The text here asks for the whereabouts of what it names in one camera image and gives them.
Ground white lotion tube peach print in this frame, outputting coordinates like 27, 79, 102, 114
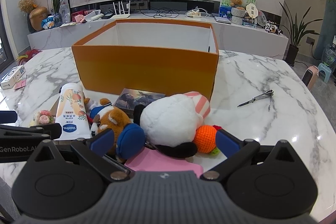
55, 82, 91, 140

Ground round white paper fan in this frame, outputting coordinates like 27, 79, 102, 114
245, 3, 259, 24

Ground orange crocheted ball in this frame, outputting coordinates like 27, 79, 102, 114
194, 124, 223, 155

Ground small white carton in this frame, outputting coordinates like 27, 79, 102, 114
0, 65, 27, 90

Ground woven grey white pots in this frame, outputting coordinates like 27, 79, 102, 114
231, 7, 246, 25

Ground red feather toy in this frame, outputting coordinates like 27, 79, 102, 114
16, 48, 42, 64

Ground white tray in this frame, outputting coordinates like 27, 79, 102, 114
84, 11, 105, 22

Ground green stool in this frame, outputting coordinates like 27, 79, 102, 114
318, 63, 334, 83

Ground plastic wrapped bouquet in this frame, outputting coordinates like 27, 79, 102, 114
322, 42, 336, 67

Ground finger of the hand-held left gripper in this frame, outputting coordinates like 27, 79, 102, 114
0, 123, 62, 140
0, 111, 17, 125

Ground grey laptop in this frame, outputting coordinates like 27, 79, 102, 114
214, 15, 233, 24

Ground dried flower bunch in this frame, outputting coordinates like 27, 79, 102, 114
18, 0, 37, 14

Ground black cables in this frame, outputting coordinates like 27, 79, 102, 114
140, 7, 181, 18

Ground decorative plate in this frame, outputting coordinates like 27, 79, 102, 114
256, 10, 268, 28

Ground white marble TV console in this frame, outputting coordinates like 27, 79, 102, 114
28, 13, 289, 59

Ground pink paper sheet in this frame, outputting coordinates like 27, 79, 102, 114
124, 148, 204, 178

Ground dark illustrated box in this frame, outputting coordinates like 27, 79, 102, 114
113, 88, 166, 119

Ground white charger device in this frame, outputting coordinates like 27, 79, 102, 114
185, 7, 210, 18

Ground white plush toy black ears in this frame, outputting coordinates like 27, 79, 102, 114
133, 93, 212, 157

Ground cow pattern toy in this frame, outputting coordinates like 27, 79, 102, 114
265, 21, 284, 35

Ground large potted plant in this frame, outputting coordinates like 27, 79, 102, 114
278, 1, 324, 65

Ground blue snack packet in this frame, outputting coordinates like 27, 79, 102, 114
41, 15, 63, 29

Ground orange cardboard box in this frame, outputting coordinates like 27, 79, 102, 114
71, 19, 219, 101

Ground metal folding scissors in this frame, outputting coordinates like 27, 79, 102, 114
237, 90, 275, 111

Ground golden vase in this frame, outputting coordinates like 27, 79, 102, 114
29, 6, 49, 31

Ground pink space heater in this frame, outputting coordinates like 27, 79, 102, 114
302, 66, 319, 90

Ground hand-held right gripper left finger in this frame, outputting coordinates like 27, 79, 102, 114
28, 131, 132, 182

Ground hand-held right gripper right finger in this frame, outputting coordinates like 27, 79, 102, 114
201, 130, 309, 182

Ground black picture frame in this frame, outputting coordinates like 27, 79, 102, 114
60, 0, 72, 24

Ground white router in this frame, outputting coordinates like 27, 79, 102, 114
110, 1, 132, 20

